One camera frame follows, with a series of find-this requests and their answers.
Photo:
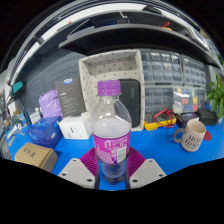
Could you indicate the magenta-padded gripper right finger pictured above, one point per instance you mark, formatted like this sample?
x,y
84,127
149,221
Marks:
x,y
146,171

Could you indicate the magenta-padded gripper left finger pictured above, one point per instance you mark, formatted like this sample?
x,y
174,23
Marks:
x,y
78,171

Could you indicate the clear bottle with purple cap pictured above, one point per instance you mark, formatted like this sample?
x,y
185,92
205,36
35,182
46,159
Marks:
x,y
111,133

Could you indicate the white carton box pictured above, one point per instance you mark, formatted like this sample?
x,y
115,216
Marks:
x,y
75,128

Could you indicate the yellow multimeter with leads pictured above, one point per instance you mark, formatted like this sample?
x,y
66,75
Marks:
x,y
151,126

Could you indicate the brown cardboard box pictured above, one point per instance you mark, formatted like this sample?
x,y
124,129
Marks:
x,y
35,156

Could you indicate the blue printed box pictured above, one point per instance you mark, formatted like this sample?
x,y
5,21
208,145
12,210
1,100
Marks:
x,y
43,133

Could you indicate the beige patterned mug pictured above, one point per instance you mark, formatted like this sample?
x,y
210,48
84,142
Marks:
x,y
192,137

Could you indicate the dark box with label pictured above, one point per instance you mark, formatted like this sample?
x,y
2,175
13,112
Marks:
x,y
186,117

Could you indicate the small white labelled box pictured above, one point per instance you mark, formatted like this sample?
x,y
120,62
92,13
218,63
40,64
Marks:
x,y
35,117

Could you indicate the flat round red coaster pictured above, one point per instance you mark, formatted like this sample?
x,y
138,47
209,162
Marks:
x,y
208,136

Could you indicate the black zip case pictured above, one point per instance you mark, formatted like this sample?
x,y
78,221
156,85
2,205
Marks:
x,y
133,100

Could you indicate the purple plastic bag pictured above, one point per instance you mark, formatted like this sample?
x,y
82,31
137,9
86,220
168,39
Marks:
x,y
50,104

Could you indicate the dark grey flat package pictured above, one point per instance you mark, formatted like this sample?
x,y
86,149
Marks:
x,y
70,98

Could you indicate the grey small-drawer cabinet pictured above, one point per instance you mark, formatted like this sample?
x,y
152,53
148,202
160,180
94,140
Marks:
x,y
161,66
201,96
194,71
158,98

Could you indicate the clear compartment parts box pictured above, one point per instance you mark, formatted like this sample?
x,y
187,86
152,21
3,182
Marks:
x,y
185,100

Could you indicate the plain black box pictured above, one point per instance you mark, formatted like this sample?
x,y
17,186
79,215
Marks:
x,y
207,117

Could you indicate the green potted plant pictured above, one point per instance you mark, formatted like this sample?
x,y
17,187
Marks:
x,y
216,96

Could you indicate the teal plastic holder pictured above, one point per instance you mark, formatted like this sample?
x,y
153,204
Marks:
x,y
18,87

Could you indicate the white dotted storage tray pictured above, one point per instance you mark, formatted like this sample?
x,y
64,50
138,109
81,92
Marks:
x,y
106,66

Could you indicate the dark overhead shelf unit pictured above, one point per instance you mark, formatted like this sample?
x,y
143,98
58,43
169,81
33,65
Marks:
x,y
133,36

